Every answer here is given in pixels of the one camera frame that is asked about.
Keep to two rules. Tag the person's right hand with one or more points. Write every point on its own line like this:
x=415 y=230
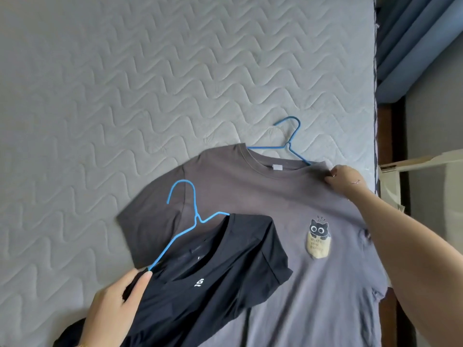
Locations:
x=349 y=184

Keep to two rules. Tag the person's left hand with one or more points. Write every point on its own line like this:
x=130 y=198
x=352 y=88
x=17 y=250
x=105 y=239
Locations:
x=108 y=314

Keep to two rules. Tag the grey cat t-shirt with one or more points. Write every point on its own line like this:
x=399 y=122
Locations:
x=253 y=191

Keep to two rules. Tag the black Li-Ning t-shirt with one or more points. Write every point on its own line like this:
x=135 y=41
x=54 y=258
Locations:
x=217 y=278

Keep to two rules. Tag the person's right forearm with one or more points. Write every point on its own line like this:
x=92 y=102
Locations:
x=416 y=267

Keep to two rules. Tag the white broken chair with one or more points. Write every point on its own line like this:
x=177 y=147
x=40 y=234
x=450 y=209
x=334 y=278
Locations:
x=416 y=162

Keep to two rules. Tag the blue curtain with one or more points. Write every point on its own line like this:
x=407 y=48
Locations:
x=416 y=39

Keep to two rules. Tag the grey quilted mattress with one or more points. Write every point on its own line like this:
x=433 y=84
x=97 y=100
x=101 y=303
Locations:
x=108 y=86

